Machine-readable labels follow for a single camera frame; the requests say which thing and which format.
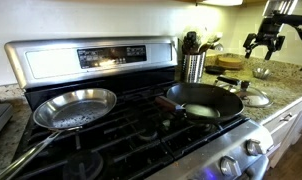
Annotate black nonstick pan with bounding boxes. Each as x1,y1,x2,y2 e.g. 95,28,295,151
153,75,246,127

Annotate perforated steel utensil holder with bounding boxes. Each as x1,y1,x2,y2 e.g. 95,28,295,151
180,52,206,84

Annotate metal drawer handle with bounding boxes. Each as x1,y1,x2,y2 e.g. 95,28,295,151
279,112,294,122

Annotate glass lid with knob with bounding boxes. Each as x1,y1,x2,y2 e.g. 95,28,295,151
238,80,273,109

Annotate base cabinet with drawers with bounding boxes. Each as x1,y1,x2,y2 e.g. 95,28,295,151
260,95,302,169

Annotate silver stove knob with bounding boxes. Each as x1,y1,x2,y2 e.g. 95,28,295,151
245,138,265,157
219,155,243,178

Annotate under-cabinet light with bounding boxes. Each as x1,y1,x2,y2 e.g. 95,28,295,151
200,0,245,7

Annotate stainless steel frying pan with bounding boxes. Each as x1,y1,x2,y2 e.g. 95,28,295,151
0,87,118,180

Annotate small steel bowl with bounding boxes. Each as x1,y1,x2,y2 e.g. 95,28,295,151
252,67,273,80

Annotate steel ladle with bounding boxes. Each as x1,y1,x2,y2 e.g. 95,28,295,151
208,41,225,53

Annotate clear plastic serving utensils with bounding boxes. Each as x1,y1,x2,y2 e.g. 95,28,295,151
196,30,223,45

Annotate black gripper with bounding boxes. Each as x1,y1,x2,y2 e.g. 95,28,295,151
242,16,286,61

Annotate small black skillet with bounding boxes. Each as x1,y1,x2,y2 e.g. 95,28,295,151
204,65,227,76

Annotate stainless steel gas stove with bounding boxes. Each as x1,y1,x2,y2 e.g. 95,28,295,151
3,35,275,180

